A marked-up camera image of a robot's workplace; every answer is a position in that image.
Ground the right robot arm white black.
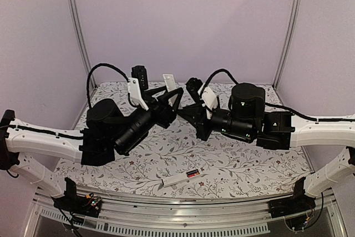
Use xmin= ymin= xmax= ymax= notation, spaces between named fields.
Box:
xmin=178 ymin=78 xmax=354 ymax=213

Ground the left aluminium corner post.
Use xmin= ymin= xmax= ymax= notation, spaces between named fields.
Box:
xmin=68 ymin=0 xmax=92 ymax=74

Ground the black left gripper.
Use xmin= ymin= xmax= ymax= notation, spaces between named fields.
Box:
xmin=114 ymin=85 xmax=184 ymax=154

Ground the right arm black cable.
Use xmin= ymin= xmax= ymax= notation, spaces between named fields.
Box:
xmin=204 ymin=68 xmax=241 ymax=88

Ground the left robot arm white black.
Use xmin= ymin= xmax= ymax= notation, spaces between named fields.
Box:
xmin=1 ymin=86 xmax=184 ymax=211

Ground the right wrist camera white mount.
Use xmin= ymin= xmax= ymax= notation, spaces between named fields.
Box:
xmin=186 ymin=78 xmax=220 ymax=112

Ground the white air conditioner remote control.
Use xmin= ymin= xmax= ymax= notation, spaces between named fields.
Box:
xmin=161 ymin=169 xmax=201 ymax=188

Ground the white remote battery cover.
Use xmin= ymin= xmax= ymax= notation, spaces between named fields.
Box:
xmin=163 ymin=74 xmax=180 ymax=110

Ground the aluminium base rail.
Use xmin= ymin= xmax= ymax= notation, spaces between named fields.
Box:
xmin=24 ymin=186 xmax=351 ymax=236

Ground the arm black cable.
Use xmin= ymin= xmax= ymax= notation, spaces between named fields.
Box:
xmin=204 ymin=68 xmax=241 ymax=88
xmin=85 ymin=63 xmax=133 ymax=109

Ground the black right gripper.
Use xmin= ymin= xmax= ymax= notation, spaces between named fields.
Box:
xmin=177 ymin=103 xmax=255 ymax=142

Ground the aluminium corner post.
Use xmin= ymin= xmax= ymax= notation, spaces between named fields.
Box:
xmin=272 ymin=0 xmax=301 ymax=91
xmin=68 ymin=0 xmax=92 ymax=74

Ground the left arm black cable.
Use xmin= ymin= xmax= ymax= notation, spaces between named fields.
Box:
xmin=85 ymin=63 xmax=133 ymax=109

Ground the right aluminium corner post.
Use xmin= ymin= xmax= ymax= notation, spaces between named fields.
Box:
xmin=272 ymin=0 xmax=301 ymax=91

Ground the floral patterned table mat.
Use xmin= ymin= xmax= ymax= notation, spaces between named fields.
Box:
xmin=53 ymin=81 xmax=314 ymax=200

